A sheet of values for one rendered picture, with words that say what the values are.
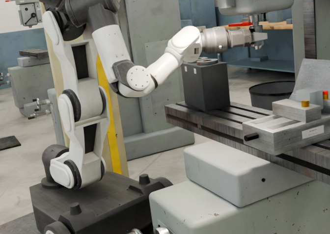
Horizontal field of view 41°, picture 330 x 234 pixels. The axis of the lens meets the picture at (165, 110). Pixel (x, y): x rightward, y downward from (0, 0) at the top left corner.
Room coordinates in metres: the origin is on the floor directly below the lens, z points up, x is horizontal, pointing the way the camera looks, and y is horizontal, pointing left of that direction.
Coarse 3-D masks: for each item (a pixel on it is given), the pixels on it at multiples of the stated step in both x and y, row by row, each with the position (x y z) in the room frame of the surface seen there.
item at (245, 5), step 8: (240, 0) 1.43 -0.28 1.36; (248, 0) 1.40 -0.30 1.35; (256, 0) 1.40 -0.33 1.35; (264, 0) 1.41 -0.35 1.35; (272, 0) 1.42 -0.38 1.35; (280, 0) 1.44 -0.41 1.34; (288, 0) 1.45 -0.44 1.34; (224, 8) 1.52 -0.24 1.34; (232, 8) 1.48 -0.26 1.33; (240, 8) 1.44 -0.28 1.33; (248, 8) 1.40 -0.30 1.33; (256, 8) 1.40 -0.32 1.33; (264, 8) 1.41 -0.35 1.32; (272, 8) 1.43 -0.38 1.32; (280, 8) 1.45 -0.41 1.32; (288, 8) 1.48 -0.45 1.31
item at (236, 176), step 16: (208, 144) 1.57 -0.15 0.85; (192, 160) 1.49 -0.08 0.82; (208, 160) 1.40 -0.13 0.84; (224, 160) 1.38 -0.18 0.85; (240, 160) 1.36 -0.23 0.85; (256, 160) 1.34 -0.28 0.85; (192, 176) 1.50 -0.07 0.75; (208, 176) 1.40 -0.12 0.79; (224, 176) 1.31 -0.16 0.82; (240, 176) 1.26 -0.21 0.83; (256, 176) 1.29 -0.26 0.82; (272, 176) 1.31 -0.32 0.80; (288, 176) 1.34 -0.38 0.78; (304, 176) 1.37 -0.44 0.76; (224, 192) 1.32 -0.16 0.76; (240, 192) 1.26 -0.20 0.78; (256, 192) 1.28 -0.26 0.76; (272, 192) 1.31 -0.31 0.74
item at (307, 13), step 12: (300, 0) 1.83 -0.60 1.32; (312, 0) 1.76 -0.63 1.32; (324, 0) 1.71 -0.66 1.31; (300, 12) 1.83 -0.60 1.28; (312, 12) 1.76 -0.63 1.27; (324, 12) 1.71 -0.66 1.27; (300, 24) 1.83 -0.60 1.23; (312, 24) 1.77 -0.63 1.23; (324, 24) 1.72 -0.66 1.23; (300, 36) 1.83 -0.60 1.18; (312, 36) 1.77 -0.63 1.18; (324, 36) 1.72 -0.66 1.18; (300, 48) 1.84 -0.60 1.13; (312, 48) 1.77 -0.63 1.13; (324, 48) 1.72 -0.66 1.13; (300, 60) 1.84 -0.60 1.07
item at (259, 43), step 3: (252, 30) 1.50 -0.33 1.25; (255, 30) 1.49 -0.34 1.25; (258, 30) 1.49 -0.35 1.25; (261, 30) 1.50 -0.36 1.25; (252, 42) 1.50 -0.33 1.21; (255, 42) 1.49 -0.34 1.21; (258, 42) 1.49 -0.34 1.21; (261, 42) 1.49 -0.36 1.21; (252, 45) 1.50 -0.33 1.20; (255, 45) 1.49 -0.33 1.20; (258, 45) 1.49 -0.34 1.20; (261, 45) 1.49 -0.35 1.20
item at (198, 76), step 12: (204, 60) 1.84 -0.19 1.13; (216, 60) 1.80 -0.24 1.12; (192, 72) 1.84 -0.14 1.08; (204, 72) 1.76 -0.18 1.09; (216, 72) 1.77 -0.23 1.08; (192, 84) 1.85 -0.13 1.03; (204, 84) 1.76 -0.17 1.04; (216, 84) 1.77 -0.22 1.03; (228, 84) 1.79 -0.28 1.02; (192, 96) 1.86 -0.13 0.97; (204, 96) 1.75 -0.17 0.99; (216, 96) 1.77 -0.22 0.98; (228, 96) 1.79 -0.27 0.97; (204, 108) 1.76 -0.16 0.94; (216, 108) 1.77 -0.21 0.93
